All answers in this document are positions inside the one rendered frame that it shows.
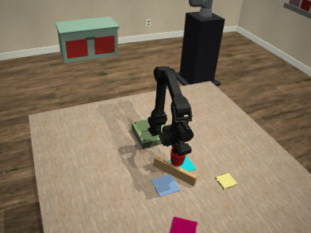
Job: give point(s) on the magenta square coaster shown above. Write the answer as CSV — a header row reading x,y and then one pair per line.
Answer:
x,y
180,225

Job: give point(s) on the red cup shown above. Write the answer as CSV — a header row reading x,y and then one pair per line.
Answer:
x,y
176,160

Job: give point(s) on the yellow sticky-note pad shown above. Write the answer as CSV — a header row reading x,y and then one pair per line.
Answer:
x,y
226,181

